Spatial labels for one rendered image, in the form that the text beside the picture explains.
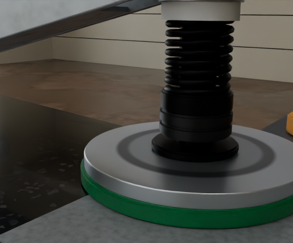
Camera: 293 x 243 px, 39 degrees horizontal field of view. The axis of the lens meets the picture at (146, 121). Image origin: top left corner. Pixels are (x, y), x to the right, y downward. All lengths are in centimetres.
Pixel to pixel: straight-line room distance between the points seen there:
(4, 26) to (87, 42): 836
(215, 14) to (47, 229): 21
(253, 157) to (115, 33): 788
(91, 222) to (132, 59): 770
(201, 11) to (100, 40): 814
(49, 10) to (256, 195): 22
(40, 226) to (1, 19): 18
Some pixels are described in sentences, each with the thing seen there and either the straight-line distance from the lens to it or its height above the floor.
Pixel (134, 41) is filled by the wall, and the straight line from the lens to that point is 794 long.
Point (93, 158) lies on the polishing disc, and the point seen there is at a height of 85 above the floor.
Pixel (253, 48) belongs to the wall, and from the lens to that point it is 679.
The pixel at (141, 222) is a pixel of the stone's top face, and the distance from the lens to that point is 32.
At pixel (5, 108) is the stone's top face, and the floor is 82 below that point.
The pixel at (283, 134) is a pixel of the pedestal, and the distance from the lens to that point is 89.
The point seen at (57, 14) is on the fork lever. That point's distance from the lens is 36.
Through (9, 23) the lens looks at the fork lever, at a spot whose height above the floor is 97.
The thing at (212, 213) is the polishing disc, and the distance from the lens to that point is 31.
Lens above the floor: 98
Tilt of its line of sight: 15 degrees down
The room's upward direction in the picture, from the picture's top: 1 degrees clockwise
